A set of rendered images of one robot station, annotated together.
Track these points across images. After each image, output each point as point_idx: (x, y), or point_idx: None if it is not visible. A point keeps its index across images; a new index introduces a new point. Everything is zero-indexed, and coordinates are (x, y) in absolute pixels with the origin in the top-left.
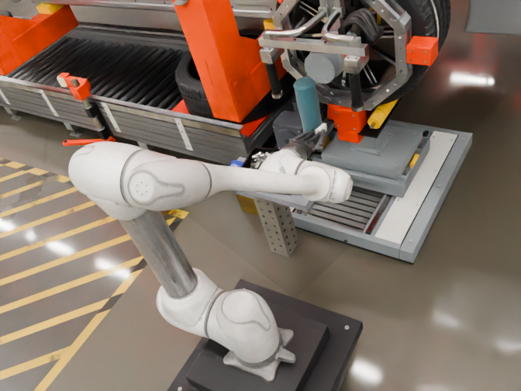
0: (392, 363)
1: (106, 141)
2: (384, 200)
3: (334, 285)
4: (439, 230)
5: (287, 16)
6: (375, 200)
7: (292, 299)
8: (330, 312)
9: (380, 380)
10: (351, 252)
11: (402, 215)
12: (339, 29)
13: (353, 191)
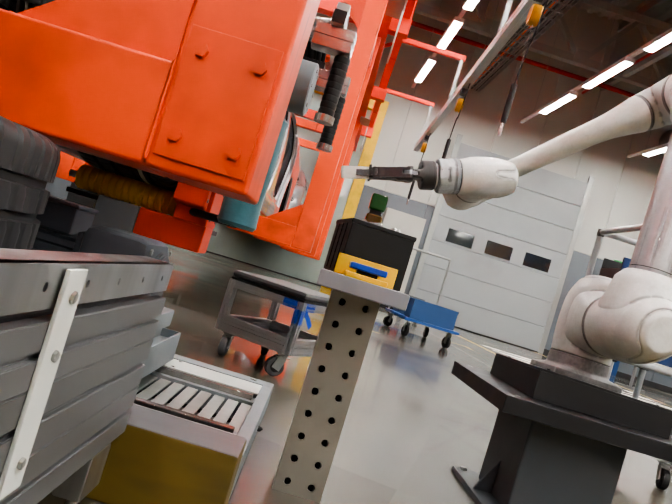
0: (409, 446)
1: None
2: (176, 372)
3: (341, 458)
4: None
5: None
6: (168, 382)
7: (482, 377)
8: (466, 367)
9: (435, 455)
10: (270, 437)
11: (205, 372)
12: None
13: (146, 388)
